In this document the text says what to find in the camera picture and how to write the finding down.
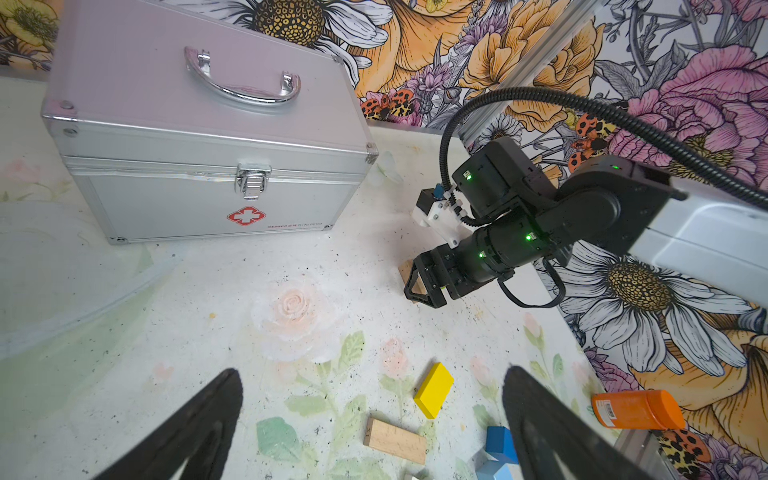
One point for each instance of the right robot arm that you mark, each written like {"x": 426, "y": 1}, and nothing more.
{"x": 613, "y": 203}

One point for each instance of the orange pill bottle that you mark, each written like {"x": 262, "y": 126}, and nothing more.
{"x": 638, "y": 410}

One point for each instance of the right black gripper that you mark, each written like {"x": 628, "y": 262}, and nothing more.
{"x": 491, "y": 253}

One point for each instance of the clear glass bowl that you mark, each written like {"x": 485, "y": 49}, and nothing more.
{"x": 58, "y": 272}

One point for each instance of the light blue wood cube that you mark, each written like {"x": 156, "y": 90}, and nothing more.
{"x": 487, "y": 467}

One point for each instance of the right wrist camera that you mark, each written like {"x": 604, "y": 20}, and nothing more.
{"x": 433, "y": 211}

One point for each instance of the dark blue wood cube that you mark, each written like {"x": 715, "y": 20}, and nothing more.
{"x": 500, "y": 446}

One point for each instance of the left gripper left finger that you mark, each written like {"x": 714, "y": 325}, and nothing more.
{"x": 194, "y": 442}

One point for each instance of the natural wood block numbered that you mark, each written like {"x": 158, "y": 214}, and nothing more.
{"x": 389, "y": 439}

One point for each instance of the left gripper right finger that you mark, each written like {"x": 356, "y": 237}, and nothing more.
{"x": 550, "y": 440}

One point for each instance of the silver first aid case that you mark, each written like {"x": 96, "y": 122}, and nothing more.
{"x": 175, "y": 125}

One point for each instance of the yellow wood block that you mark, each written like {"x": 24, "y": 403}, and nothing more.
{"x": 434, "y": 390}

